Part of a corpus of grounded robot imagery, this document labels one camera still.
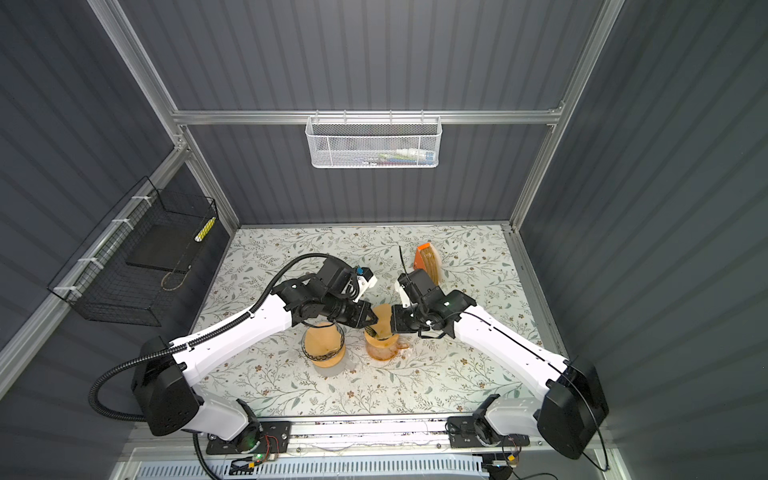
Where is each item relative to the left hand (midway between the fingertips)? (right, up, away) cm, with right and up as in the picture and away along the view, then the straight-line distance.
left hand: (379, 320), depth 76 cm
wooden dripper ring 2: (-12, -10, 0) cm, 16 cm away
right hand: (+4, -2, +3) cm, 5 cm away
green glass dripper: (0, -4, +3) cm, 5 cm away
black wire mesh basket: (-61, +13, -3) cm, 62 cm away
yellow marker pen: (-49, +21, +4) cm, 54 cm away
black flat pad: (-56, +19, +3) cm, 60 cm away
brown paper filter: (+1, +2, 0) cm, 2 cm away
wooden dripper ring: (0, -7, +3) cm, 8 cm away
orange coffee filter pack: (+16, +15, +24) cm, 32 cm away
